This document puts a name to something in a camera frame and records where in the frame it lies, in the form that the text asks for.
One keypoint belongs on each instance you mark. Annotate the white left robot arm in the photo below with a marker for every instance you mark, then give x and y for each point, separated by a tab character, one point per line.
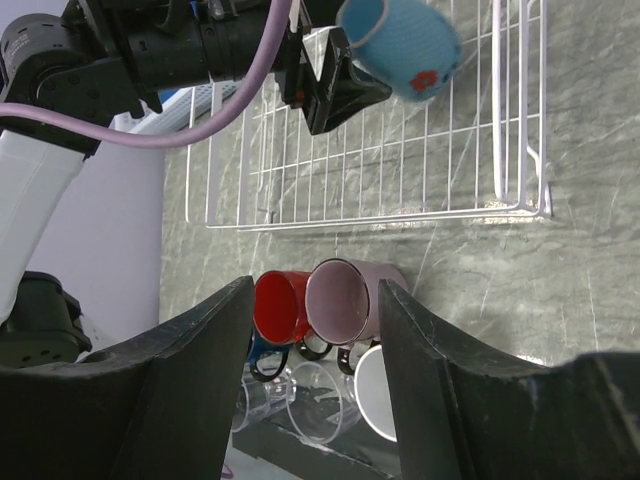
44	142

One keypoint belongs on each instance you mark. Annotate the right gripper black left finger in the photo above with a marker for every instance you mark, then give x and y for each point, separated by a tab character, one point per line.
157	406

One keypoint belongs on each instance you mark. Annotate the clear glass cup right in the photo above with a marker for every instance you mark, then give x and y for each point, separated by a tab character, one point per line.
321	401

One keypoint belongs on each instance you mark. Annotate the clear glass cup left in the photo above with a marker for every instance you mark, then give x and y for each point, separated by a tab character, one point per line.
257	400

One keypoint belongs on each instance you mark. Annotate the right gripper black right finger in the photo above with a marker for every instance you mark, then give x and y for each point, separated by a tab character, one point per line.
465	410

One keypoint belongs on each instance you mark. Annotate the purple mug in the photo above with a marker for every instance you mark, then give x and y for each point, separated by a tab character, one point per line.
341	301

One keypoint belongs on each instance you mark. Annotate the dark blue mug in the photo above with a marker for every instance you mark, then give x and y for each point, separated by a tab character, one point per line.
266	361

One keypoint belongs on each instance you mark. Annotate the red mug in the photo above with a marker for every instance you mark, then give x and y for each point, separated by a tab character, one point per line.
280	314

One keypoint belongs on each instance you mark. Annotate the white plastic basket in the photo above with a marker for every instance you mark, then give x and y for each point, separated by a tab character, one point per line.
180	109

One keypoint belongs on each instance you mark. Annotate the light blue mug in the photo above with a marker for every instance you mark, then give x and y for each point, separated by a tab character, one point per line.
409	45

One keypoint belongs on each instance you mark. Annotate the black table edge rail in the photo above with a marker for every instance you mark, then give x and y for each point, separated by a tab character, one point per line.
357	454

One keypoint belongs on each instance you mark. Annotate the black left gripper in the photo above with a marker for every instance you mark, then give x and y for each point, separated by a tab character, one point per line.
141	49

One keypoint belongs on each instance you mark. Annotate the white wire dish rack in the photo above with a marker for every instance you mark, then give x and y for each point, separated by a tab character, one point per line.
475	152

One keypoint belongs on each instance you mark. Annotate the clear glass cup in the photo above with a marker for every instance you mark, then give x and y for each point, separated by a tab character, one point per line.
321	401
257	400

